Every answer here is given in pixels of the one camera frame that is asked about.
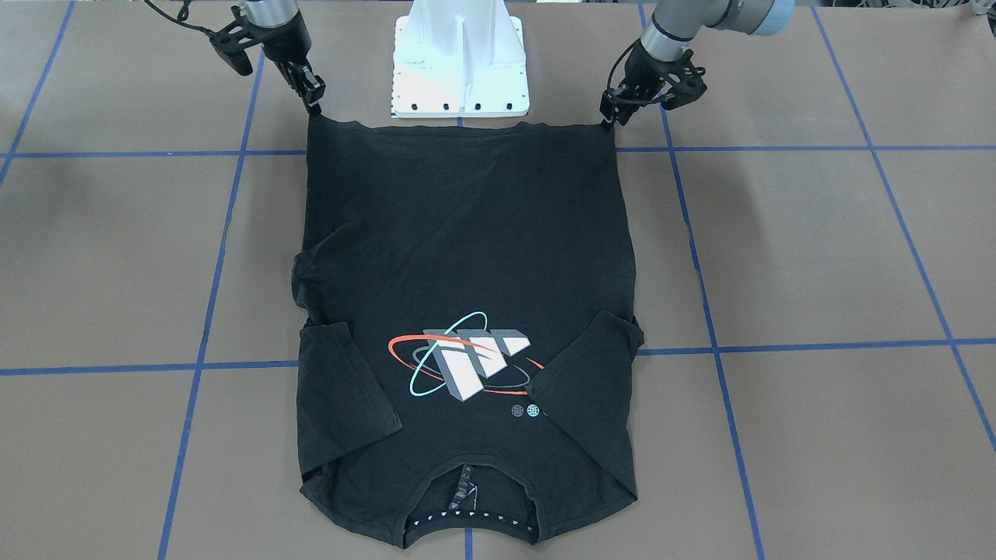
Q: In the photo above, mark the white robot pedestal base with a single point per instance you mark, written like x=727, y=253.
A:
x=459, y=59

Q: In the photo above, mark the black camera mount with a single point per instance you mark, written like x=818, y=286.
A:
x=685, y=81
x=231, y=42

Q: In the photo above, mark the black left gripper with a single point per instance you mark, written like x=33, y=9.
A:
x=645, y=64

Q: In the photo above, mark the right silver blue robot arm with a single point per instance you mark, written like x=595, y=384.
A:
x=272, y=14

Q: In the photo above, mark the black graphic t-shirt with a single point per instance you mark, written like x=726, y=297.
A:
x=467, y=356

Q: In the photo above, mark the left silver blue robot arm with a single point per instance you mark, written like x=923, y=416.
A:
x=682, y=20

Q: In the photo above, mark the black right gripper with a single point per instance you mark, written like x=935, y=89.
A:
x=279, y=45

